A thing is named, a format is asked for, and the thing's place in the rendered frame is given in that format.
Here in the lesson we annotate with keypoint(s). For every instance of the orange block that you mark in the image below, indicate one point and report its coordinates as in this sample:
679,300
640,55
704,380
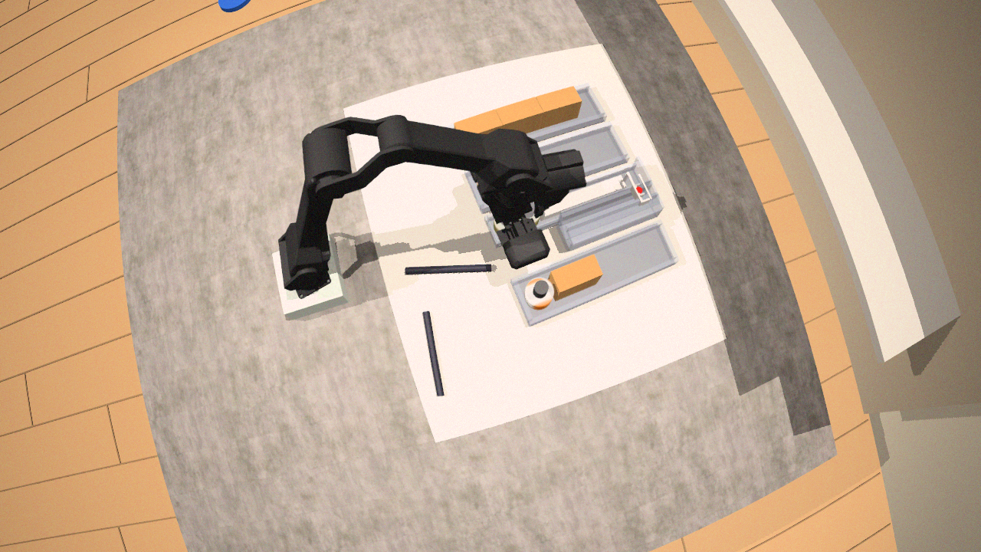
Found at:
525,116
575,277
483,123
559,106

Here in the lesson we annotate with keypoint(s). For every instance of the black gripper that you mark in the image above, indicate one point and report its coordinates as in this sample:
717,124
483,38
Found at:
523,243

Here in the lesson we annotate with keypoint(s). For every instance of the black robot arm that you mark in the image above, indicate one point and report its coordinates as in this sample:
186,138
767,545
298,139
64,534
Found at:
507,164

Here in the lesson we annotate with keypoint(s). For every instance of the dark grey rod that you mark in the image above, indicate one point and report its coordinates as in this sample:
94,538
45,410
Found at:
448,269
432,352

